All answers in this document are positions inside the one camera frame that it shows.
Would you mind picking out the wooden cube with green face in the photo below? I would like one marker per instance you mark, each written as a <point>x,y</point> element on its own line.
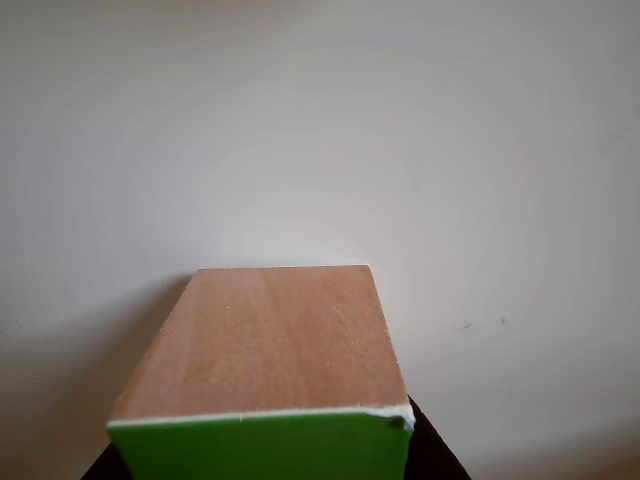
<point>265,350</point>

